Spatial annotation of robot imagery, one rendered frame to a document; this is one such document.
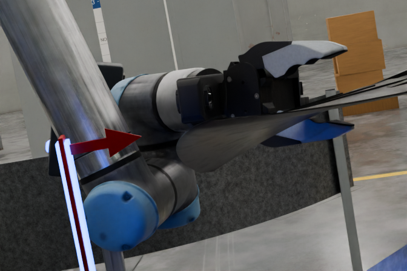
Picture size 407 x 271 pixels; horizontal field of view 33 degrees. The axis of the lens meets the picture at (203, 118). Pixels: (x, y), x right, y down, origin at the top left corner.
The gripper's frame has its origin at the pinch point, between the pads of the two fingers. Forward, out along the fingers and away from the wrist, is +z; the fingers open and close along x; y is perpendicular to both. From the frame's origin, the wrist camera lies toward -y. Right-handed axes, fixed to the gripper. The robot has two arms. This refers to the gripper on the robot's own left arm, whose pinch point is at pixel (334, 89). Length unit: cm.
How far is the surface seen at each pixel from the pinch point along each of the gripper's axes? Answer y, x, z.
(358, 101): -10.2, 0.8, 9.5
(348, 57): 660, -22, -455
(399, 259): -1.2, 15.2, 6.1
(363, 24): 670, -60, -437
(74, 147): -23.1, 2.4, -8.9
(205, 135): -17.9, 2.2, 1.0
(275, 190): 138, 39, -131
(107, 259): 8, 24, -52
